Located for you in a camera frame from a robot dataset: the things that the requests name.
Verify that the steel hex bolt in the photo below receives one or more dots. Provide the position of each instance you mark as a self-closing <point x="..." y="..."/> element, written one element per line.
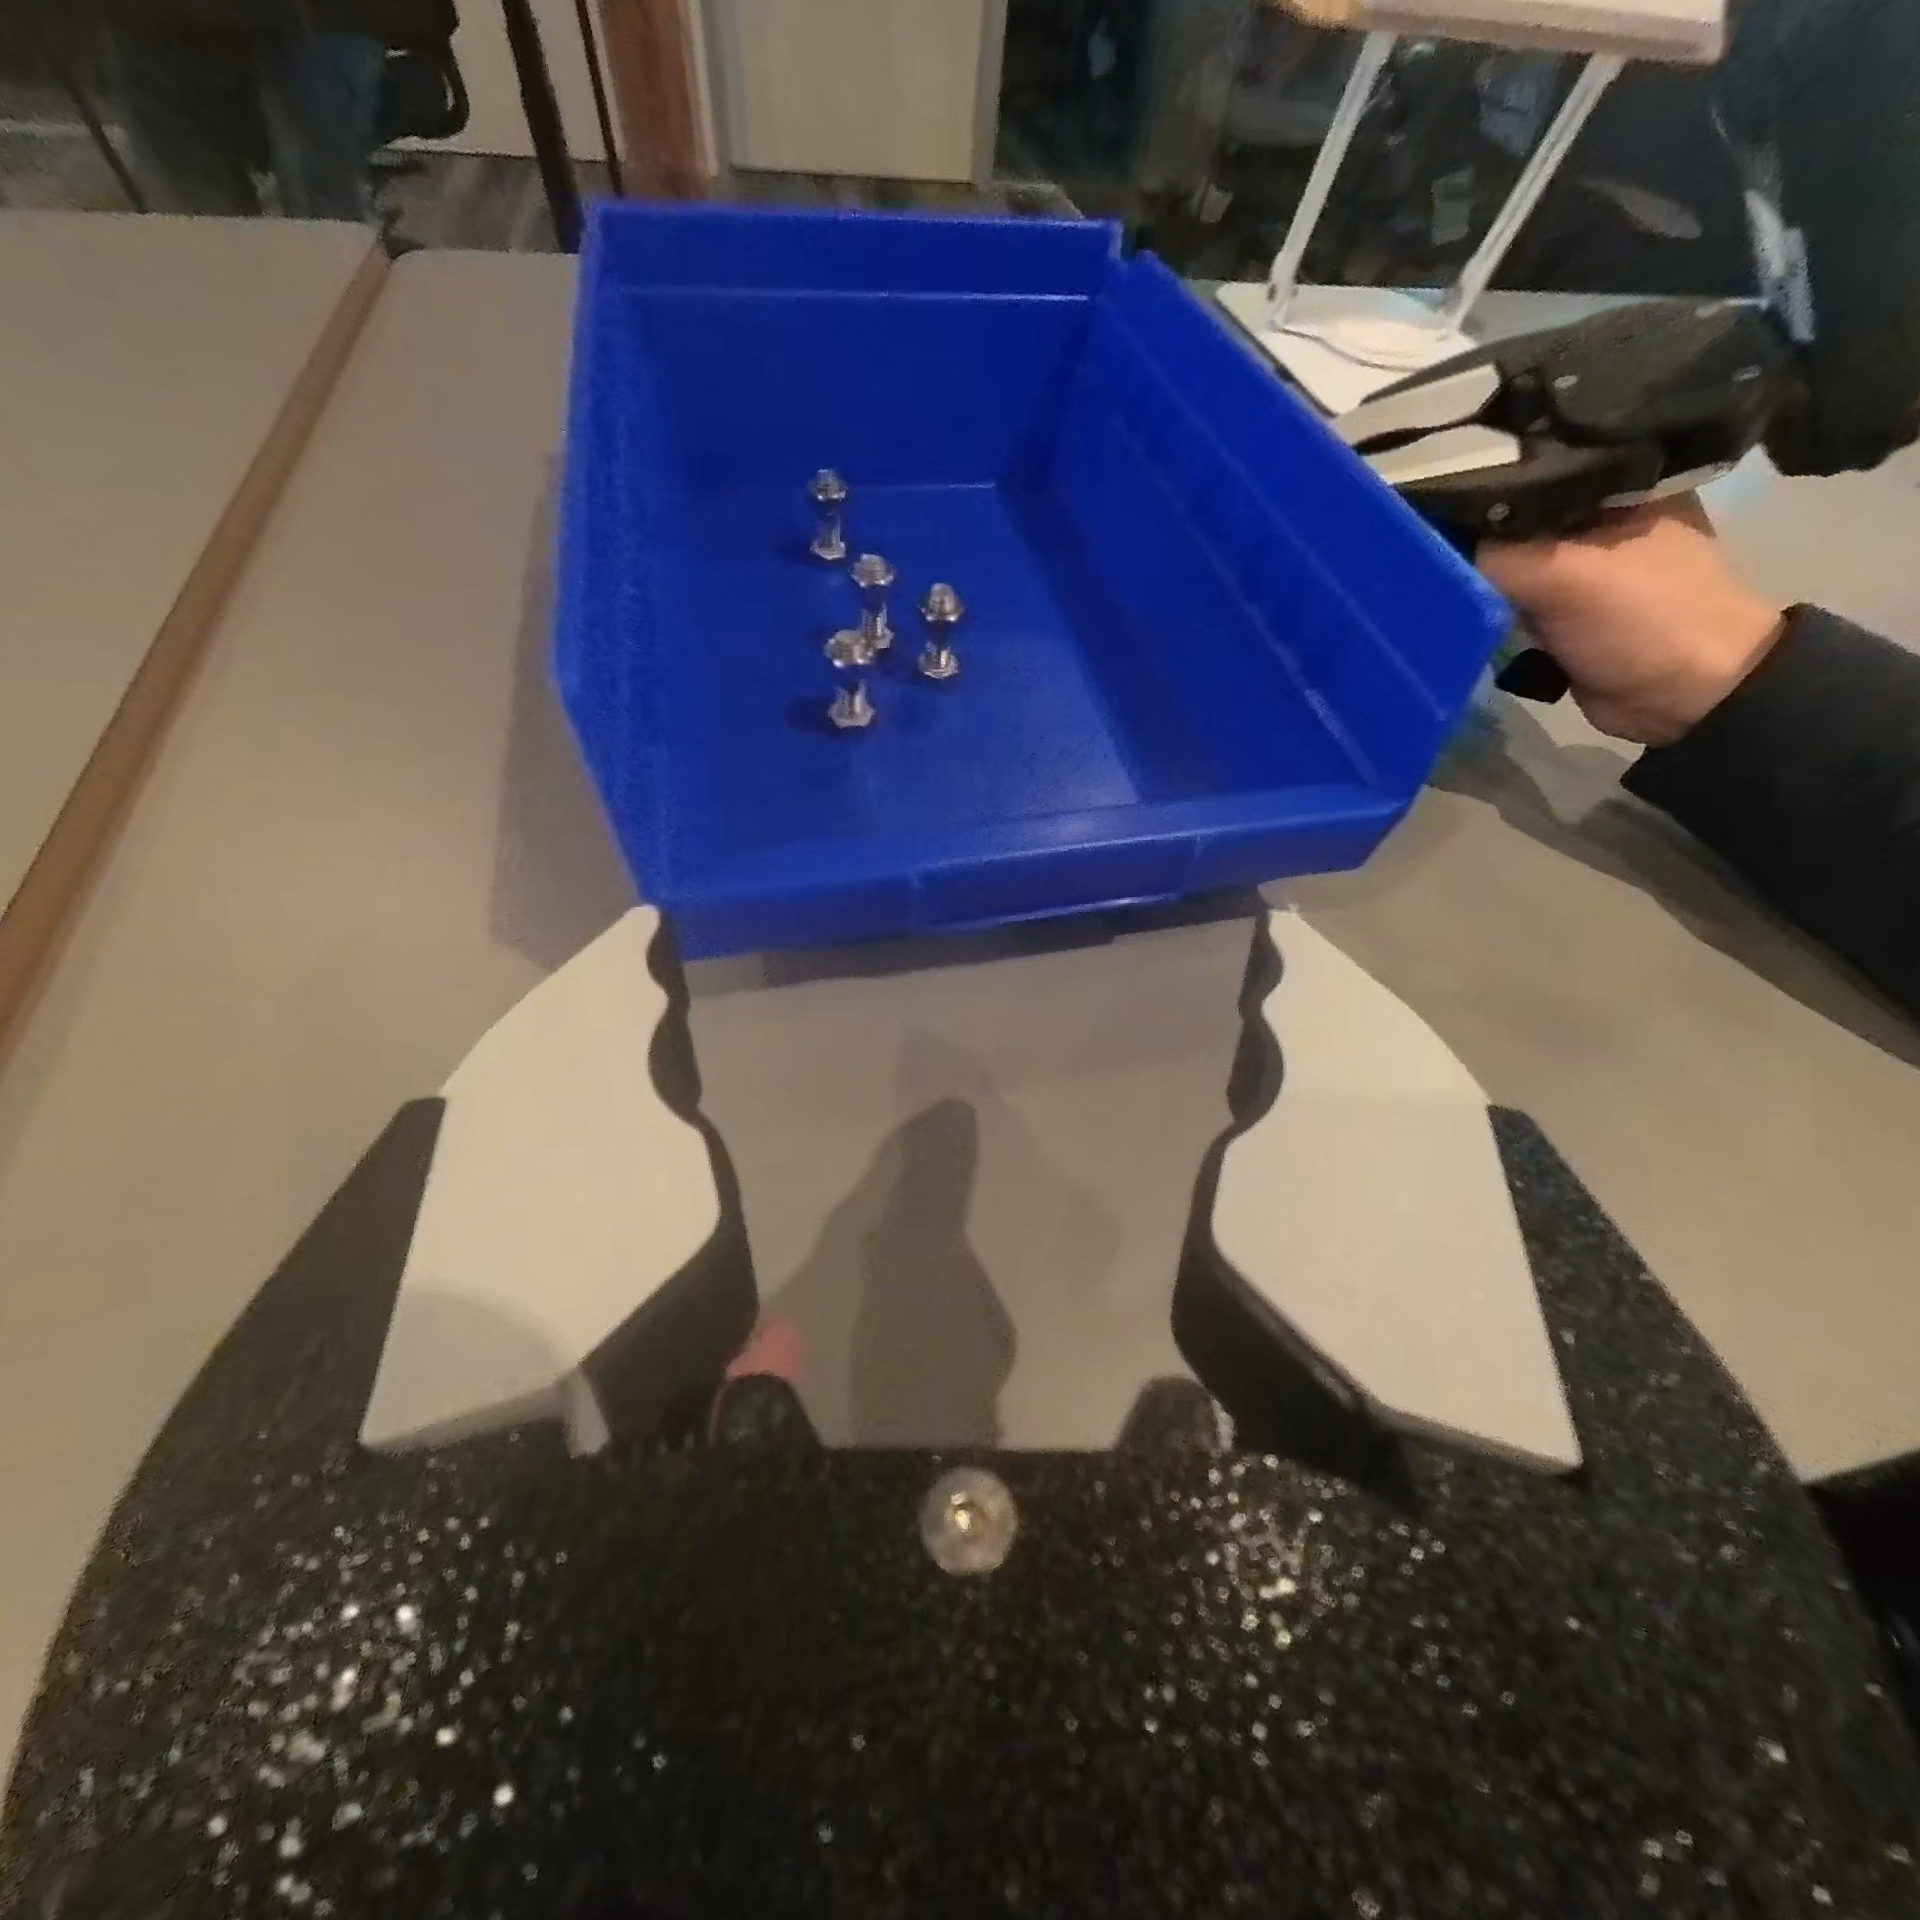
<point x="881" y="621"/>
<point x="851" y="712"/>
<point x="940" y="663"/>
<point x="829" y="543"/>

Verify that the steel hex nut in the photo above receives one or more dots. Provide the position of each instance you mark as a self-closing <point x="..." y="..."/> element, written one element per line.
<point x="851" y="649"/>
<point x="827" y="488"/>

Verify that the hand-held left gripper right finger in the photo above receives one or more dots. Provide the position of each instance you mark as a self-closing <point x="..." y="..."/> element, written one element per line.
<point x="1397" y="1245"/>

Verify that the person's right hand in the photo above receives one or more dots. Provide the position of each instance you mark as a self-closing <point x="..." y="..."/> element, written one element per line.
<point x="1650" y="631"/>

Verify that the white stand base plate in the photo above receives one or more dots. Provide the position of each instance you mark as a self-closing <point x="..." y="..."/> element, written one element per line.
<point x="1306" y="339"/>

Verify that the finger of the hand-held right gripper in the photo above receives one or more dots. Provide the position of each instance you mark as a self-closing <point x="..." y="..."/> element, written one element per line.
<point x="1448" y="463"/>
<point x="1427" y="403"/>

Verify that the wooden pillar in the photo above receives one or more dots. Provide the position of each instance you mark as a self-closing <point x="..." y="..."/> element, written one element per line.
<point x="662" y="90"/>

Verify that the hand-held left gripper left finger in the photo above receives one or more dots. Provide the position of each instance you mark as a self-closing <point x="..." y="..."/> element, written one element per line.
<point x="526" y="1230"/>

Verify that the blue plastic bin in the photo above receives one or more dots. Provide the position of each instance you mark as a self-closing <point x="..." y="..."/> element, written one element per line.
<point x="1050" y="721"/>

